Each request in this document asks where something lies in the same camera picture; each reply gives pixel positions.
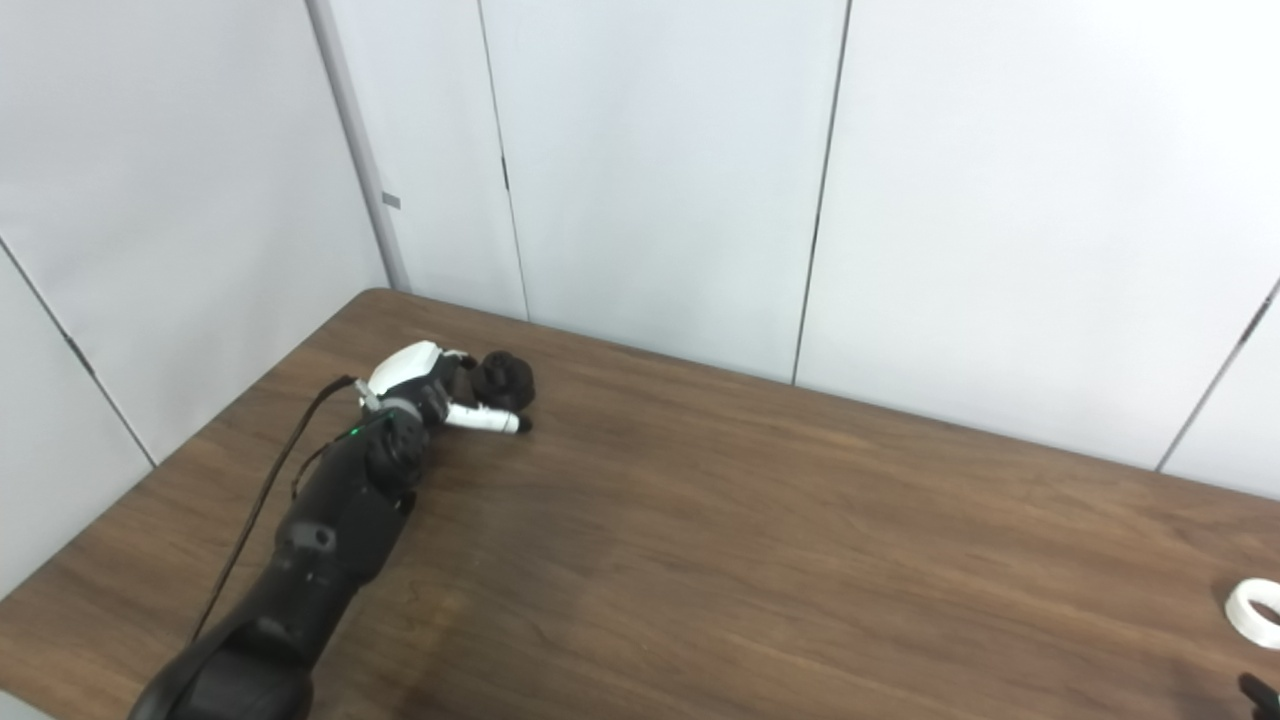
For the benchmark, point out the white and black left hand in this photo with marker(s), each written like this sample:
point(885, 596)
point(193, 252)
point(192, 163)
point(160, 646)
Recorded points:
point(410, 365)

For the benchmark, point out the white and black right hand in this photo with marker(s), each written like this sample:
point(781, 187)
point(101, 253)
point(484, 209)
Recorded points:
point(1262, 695)

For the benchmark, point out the round black part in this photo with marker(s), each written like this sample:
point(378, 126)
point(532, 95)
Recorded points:
point(505, 380)

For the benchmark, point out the grey metal post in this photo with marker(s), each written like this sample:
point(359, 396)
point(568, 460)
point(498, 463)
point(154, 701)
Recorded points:
point(355, 140)

